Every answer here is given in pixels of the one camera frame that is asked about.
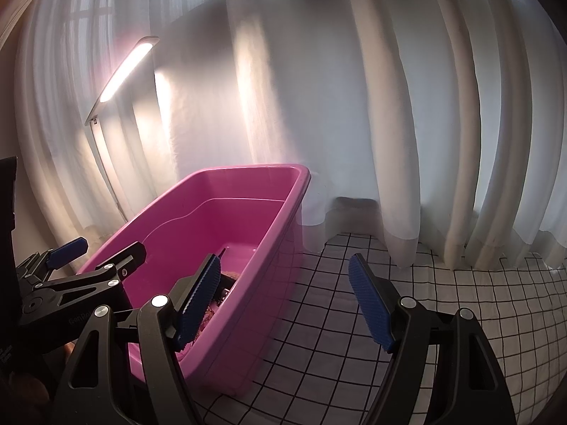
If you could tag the white floor lamp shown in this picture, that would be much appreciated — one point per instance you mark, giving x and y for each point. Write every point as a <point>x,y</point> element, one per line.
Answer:
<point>126,68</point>

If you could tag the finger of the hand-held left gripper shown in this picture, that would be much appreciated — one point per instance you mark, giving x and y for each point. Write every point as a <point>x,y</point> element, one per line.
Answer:
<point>110,265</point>
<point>66,250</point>

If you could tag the white black-checked cloth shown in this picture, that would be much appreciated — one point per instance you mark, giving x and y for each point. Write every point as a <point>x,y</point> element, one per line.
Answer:
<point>319,363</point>

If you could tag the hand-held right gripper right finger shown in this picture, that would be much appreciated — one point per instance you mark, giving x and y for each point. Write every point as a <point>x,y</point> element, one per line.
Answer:
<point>370,303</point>

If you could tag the white sheer curtain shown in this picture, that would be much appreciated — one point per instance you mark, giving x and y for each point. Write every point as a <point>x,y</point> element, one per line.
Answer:
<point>332,97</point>

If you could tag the pink plastic bin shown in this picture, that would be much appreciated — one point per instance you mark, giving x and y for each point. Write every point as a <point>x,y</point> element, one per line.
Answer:
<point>248,212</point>

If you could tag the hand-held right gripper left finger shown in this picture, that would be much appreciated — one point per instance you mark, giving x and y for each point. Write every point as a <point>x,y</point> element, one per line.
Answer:
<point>199,301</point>

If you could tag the person's left hand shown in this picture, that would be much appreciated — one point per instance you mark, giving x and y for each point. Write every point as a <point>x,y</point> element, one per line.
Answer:
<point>26,389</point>

